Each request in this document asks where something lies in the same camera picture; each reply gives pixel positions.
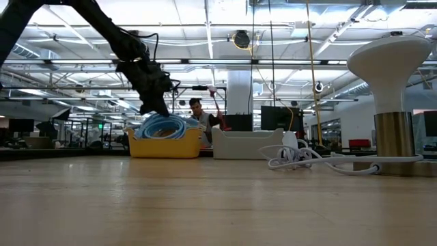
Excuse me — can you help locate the yellow hanging cord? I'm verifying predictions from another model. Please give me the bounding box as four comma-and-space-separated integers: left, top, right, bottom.
305, 0, 324, 147

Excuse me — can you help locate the yellow plastic bin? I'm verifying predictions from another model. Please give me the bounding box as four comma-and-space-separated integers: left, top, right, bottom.
123, 126, 205, 159

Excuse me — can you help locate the black hanging cable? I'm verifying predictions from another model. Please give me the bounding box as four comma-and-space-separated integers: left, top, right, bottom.
268, 0, 277, 107

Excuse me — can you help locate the person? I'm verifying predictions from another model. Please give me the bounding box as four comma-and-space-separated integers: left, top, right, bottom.
188, 97, 223, 148

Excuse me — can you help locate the white building column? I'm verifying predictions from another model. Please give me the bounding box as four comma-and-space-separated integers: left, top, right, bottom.
227, 70, 253, 115

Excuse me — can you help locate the white lamp power cord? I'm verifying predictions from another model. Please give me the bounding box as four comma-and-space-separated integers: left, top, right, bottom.
257, 131, 425, 177

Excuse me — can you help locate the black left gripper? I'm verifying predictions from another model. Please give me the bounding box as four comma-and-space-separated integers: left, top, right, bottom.
115, 56, 173, 116

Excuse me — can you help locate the red storage box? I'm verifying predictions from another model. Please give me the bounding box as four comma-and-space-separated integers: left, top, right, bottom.
348, 138, 372, 148

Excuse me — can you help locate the red and white tool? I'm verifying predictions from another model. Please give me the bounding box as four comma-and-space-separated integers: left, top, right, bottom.
208, 85, 231, 133

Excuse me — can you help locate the black monitor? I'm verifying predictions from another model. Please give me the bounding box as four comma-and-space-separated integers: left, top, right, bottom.
260, 105, 305, 133

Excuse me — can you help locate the white mushroom table lamp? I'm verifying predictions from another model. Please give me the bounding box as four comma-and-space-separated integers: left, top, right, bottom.
346, 35, 437, 178

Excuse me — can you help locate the black ceiling cord reel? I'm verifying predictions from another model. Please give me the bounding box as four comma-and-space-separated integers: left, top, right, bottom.
233, 29, 251, 49

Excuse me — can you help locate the pale grey plastic bin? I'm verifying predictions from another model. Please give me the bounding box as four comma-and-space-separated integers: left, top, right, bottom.
210, 126, 285, 161

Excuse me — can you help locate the light blue cable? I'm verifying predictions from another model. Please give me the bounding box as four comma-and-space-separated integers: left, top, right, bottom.
182, 115, 201, 130
135, 113, 188, 140

